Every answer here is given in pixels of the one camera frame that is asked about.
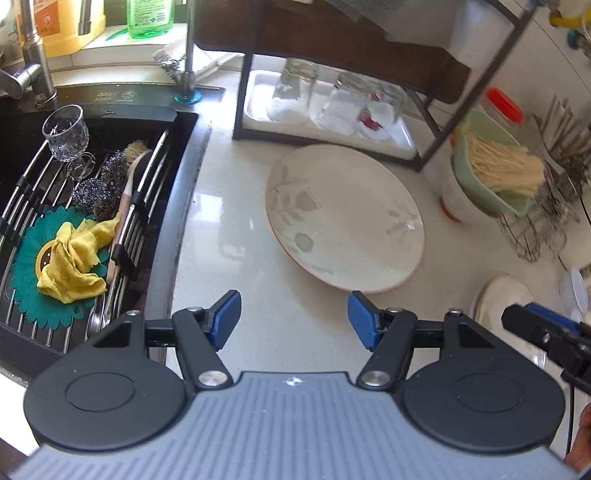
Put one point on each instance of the slim steel water tap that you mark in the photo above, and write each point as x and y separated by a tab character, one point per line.
188	55

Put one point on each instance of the green sunflower silicone mat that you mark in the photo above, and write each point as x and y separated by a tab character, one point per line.
32	240

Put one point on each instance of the yellow detergent bottle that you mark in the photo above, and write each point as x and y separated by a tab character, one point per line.
64	27

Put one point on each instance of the bundle of bamboo chopsticks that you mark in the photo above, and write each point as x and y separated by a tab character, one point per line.
503	168

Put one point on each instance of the crystal goblet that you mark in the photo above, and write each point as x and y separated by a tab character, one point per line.
64	131

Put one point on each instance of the wooden dish brush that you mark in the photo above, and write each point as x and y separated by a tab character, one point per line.
131	175

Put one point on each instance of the metal spoons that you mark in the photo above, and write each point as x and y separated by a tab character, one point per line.
97	318

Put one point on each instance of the clear drinking glass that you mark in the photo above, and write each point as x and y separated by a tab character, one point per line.
385	110
295	92
344	104

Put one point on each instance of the green plastic strainer bowl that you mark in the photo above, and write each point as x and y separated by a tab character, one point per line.
485	124

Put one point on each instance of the white and orange cup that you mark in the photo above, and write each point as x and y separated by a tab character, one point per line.
455	198

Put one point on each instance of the white drip tray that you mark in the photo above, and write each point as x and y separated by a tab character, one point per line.
397	138

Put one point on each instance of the steel sink drying rack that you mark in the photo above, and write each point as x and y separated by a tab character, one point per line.
147	170

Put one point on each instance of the person's right hand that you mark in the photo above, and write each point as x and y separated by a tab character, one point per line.
581	441

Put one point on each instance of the white hanging plastic container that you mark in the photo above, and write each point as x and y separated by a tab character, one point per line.
475	32

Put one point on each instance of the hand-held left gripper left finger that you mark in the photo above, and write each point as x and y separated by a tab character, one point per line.
225	318

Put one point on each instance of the dark wooden cutting board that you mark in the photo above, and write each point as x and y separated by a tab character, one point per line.
351	41

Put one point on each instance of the cutlery holder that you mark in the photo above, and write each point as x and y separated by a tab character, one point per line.
568	134

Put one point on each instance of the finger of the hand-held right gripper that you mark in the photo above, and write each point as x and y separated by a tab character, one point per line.
551	314
531	325

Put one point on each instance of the steel kitchen faucet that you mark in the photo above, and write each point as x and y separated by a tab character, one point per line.
32	55

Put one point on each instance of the steel wool scrubber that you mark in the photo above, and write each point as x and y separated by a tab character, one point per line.
87	194
113	180

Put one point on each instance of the red lid jar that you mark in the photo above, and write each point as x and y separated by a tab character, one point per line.
503	105

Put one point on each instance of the black metal dish rack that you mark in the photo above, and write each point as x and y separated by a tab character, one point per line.
489	78

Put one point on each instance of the white bowl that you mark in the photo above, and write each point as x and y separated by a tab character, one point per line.
498	300

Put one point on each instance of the black kitchen sink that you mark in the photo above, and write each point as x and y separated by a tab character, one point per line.
184	184

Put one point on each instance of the yellow dish cloth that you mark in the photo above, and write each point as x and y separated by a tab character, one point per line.
74	263

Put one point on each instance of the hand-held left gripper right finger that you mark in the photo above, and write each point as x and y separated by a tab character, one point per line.
362	321

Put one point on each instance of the large floral ceramic plate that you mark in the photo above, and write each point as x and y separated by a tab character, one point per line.
344	217

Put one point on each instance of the green dish soap bottle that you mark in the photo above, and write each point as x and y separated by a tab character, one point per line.
150	16

